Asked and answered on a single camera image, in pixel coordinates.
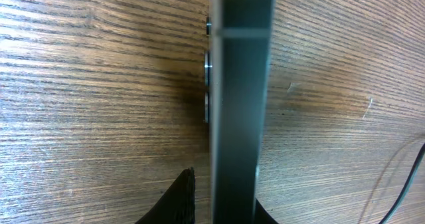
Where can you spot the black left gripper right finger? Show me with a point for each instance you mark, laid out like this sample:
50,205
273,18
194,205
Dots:
261,216

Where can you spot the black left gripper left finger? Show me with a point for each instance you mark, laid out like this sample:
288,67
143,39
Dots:
177,204

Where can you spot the teal Galaxy smartphone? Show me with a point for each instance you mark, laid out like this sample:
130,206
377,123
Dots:
237,65

